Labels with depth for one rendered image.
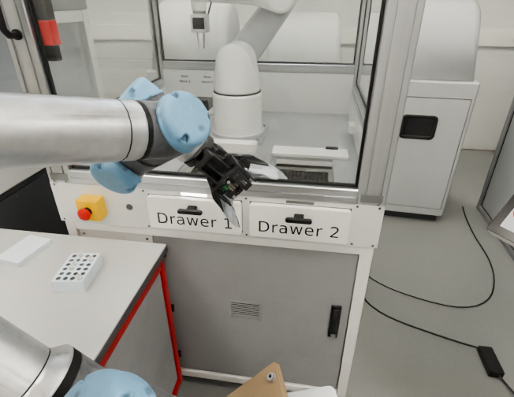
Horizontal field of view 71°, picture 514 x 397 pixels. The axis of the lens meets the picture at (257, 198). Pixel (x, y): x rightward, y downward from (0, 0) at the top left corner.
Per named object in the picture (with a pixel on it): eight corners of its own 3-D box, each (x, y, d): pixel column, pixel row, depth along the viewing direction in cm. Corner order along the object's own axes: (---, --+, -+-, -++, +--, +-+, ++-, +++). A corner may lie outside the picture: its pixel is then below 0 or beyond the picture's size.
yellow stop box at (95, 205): (99, 223, 112) (94, 202, 109) (78, 221, 113) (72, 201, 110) (108, 214, 117) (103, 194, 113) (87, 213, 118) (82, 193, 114)
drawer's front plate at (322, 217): (347, 244, 106) (351, 212, 101) (249, 235, 110) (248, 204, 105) (346, 241, 108) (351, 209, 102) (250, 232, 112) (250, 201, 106)
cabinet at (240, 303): (348, 410, 146) (381, 250, 107) (109, 375, 159) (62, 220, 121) (338, 261, 228) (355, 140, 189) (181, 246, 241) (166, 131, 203)
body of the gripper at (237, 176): (232, 209, 70) (184, 172, 64) (223, 191, 78) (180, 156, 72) (259, 181, 69) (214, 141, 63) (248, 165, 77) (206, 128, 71)
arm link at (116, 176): (106, 153, 48) (144, 98, 54) (76, 173, 56) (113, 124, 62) (154, 187, 52) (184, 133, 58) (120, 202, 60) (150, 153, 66)
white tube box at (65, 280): (85, 292, 97) (82, 281, 95) (54, 292, 97) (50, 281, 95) (102, 263, 108) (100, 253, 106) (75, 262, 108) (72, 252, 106)
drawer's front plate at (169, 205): (241, 235, 110) (240, 203, 105) (150, 227, 114) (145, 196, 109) (242, 231, 112) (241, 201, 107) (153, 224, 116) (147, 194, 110)
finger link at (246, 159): (266, 179, 76) (225, 177, 74) (263, 176, 78) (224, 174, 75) (270, 158, 74) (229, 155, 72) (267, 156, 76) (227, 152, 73)
